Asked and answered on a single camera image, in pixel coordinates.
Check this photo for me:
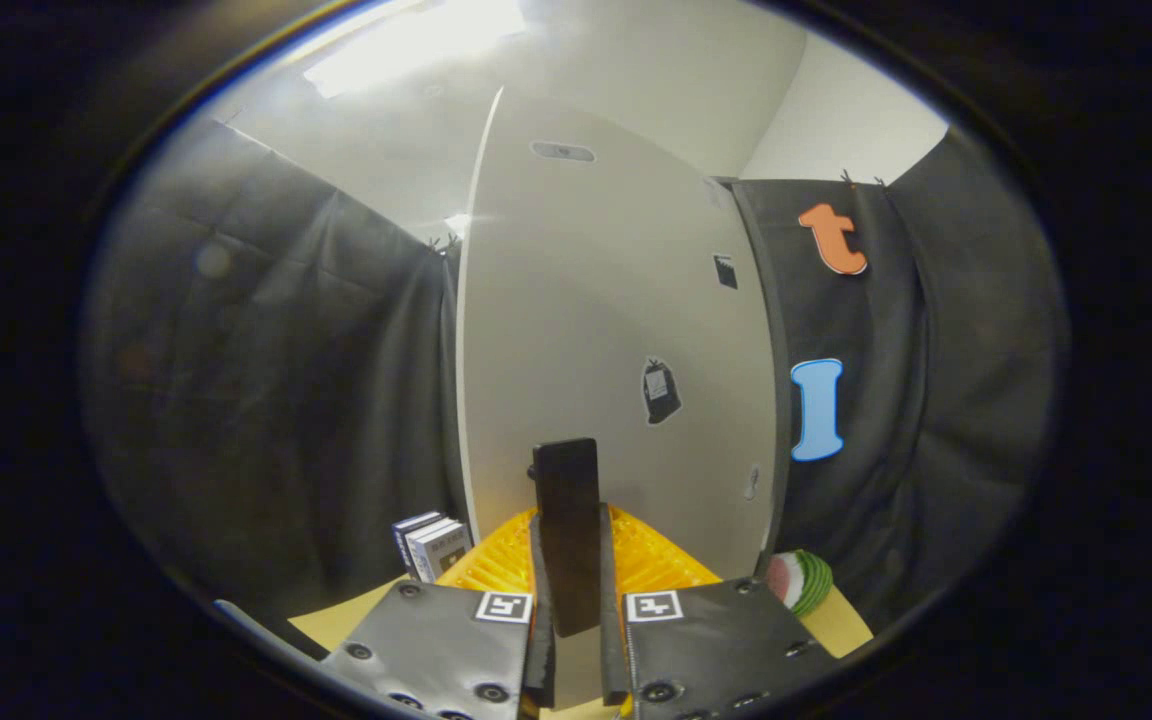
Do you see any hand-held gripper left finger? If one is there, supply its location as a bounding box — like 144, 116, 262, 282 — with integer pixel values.
321, 508, 559, 720

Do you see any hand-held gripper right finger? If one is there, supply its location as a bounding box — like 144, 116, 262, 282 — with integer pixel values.
600, 503, 839, 720

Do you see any dark grey shoe cabinet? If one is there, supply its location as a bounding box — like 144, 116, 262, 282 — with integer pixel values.
714, 177, 795, 583

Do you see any white shoe cabinet door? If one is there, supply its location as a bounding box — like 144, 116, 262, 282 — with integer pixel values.
456, 85, 779, 706

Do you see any blue cover book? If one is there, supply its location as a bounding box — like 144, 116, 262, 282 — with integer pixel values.
392, 511, 445, 573

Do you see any watermelon slice toy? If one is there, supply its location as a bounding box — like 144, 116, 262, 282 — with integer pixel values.
765, 549, 835, 619

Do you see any black backdrop cloth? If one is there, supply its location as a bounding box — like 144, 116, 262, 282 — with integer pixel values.
84, 118, 467, 641
736, 125, 1072, 636

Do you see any ceiling light panel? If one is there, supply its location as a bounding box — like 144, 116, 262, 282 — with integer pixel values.
301, 0, 529, 99

